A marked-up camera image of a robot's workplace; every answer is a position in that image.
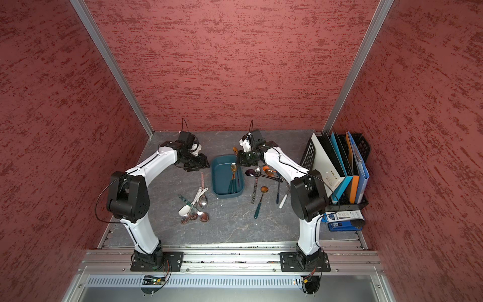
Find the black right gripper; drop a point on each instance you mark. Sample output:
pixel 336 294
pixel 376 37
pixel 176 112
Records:
pixel 241 161

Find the white folder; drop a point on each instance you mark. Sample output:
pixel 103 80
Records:
pixel 326 163

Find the blue binder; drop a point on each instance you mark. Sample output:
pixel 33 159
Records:
pixel 362 169

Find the blue box under rack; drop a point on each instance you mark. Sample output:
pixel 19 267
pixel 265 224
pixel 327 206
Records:
pixel 346 226

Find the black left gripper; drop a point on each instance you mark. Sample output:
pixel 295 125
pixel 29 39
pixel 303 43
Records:
pixel 202 160

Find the teal folder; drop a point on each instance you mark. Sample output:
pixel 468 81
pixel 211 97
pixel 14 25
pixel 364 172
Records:
pixel 343 190

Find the left aluminium corner post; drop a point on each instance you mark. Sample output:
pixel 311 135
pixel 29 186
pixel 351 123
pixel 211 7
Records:
pixel 96 36

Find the aluminium front rail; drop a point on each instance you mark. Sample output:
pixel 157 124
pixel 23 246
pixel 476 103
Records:
pixel 271 260

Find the right aluminium corner post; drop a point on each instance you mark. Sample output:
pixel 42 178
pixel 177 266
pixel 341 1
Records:
pixel 373 30

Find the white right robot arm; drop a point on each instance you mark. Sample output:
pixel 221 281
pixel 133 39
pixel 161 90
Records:
pixel 307 190

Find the purple metal spoon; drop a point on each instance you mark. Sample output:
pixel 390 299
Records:
pixel 252 173

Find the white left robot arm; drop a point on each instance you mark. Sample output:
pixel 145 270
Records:
pixel 128 198

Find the black mesh file rack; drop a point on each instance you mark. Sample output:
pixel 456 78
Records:
pixel 333 202

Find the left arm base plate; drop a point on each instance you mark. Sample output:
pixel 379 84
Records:
pixel 160 262

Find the orange folder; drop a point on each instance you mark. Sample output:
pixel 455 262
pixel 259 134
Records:
pixel 351 190

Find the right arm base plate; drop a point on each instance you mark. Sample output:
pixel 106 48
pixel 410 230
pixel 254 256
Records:
pixel 298 262

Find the green patterned spoon handle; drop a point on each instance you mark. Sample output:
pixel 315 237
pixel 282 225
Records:
pixel 187 203

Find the gold spoon white handle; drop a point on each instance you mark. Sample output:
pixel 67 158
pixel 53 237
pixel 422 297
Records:
pixel 284 199

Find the aluminium corner post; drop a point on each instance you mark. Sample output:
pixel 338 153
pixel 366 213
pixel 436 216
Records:
pixel 96 36
pixel 373 30

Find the silver spoon patterned handle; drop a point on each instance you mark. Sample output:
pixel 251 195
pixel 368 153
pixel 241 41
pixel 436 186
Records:
pixel 256 185

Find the blue metal spoon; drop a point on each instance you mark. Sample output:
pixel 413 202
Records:
pixel 278 187

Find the teal plastic storage box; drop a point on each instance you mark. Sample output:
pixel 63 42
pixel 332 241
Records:
pixel 221 176

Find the gold spoon green handle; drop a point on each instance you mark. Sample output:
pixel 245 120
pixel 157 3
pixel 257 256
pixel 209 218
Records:
pixel 263 190
pixel 234 188
pixel 230 185

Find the orange plastic spoon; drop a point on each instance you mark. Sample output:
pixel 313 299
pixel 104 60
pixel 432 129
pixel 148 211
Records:
pixel 269 172

